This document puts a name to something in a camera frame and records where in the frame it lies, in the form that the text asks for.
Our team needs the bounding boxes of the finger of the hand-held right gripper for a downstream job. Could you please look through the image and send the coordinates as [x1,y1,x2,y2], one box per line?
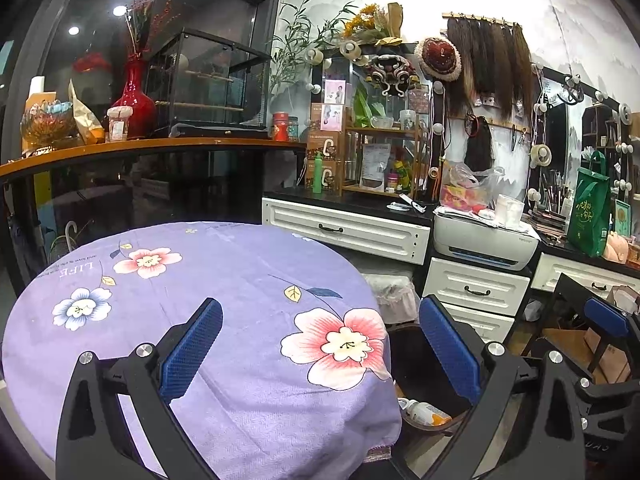
[584,297,640,353]
[575,374,640,411]

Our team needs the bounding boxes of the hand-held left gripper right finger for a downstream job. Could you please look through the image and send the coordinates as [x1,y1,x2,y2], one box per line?
[395,294,587,480]

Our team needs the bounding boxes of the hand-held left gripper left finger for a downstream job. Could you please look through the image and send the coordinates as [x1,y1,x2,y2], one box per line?
[55,298,224,480]

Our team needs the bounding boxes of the dark trash bin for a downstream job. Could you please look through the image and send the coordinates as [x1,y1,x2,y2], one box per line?
[387,324,501,441]

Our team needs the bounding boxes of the white plastic bottle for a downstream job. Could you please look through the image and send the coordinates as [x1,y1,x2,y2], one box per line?
[400,399,453,427]

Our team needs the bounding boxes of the white drawer cabinet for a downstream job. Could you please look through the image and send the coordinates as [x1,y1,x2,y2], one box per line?
[422,257,532,343]

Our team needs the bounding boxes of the white vanity drawer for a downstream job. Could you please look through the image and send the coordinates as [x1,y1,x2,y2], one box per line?
[261,197,432,266]
[531,252,640,301]

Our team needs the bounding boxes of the purple floral tablecloth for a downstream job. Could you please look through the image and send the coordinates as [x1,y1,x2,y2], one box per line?
[2,221,403,480]

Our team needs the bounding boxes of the pink figurine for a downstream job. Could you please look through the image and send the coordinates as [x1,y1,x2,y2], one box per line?
[602,232,628,265]

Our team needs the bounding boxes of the teal framed box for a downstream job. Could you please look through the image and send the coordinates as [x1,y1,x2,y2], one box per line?
[614,199,632,238]

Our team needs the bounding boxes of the green tote bag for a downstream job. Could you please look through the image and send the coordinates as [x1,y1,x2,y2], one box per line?
[566,150,612,258]

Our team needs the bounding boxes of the white printer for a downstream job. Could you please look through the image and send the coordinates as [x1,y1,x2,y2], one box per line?
[432,207,541,272]

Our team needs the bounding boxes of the makeup brushes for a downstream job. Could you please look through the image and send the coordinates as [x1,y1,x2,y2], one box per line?
[540,170,576,221]

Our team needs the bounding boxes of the white plastic container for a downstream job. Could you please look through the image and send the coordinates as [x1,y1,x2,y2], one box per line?
[495,194,525,228]

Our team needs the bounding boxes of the white hair clipper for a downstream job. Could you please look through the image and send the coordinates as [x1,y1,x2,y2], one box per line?
[387,192,426,213]

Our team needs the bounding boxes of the clear bag of snacks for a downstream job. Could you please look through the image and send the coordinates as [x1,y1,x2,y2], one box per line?
[440,160,506,213]

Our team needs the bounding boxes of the vanity mirror with bulbs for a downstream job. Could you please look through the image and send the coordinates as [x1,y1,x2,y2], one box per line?
[311,46,446,196]
[530,65,640,216]

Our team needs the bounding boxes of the wooden counter shelf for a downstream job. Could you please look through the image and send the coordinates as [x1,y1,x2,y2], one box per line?
[0,137,307,178]

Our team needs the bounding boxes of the black wig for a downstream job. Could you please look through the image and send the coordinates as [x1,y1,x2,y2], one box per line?
[465,117,493,171]

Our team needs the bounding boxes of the brown printed box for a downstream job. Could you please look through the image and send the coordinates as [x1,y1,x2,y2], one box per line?
[306,131,346,162]
[306,161,343,192]

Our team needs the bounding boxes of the wooden rack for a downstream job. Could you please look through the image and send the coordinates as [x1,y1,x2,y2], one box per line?
[342,127,421,197]

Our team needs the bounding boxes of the clear plastic jar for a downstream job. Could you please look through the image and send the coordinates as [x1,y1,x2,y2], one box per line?
[106,106,134,142]

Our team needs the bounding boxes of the red vase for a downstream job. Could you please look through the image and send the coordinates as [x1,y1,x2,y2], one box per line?
[109,57,158,140]

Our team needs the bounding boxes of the brown paper bag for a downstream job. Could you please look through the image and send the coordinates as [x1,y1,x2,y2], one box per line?
[67,79,106,145]

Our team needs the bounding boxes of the brown box with photo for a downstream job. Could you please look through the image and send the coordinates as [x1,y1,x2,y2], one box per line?
[310,103,346,132]

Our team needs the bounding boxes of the glass display case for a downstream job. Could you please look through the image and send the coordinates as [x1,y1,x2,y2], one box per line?
[145,28,273,133]

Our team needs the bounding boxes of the hanging brown hair pieces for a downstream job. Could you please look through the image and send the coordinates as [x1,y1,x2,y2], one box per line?
[446,15,536,121]

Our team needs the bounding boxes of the decorative lion headdress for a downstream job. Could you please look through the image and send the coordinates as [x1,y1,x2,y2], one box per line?
[364,55,421,97]

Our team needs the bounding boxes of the red round embroidered hat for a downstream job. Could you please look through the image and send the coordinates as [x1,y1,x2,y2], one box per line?
[415,37,463,81]

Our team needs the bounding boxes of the green leafy branches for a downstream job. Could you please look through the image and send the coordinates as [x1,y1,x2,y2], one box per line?
[270,0,356,96]

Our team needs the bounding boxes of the dried red branches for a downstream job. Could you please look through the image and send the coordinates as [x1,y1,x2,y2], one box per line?
[122,0,173,61]

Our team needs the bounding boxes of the yellow dried flower bouquet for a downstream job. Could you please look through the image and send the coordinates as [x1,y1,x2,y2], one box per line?
[342,2,403,43]

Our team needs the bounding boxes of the black frame wooden chair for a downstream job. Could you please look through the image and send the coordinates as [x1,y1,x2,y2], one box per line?
[522,272,640,386]

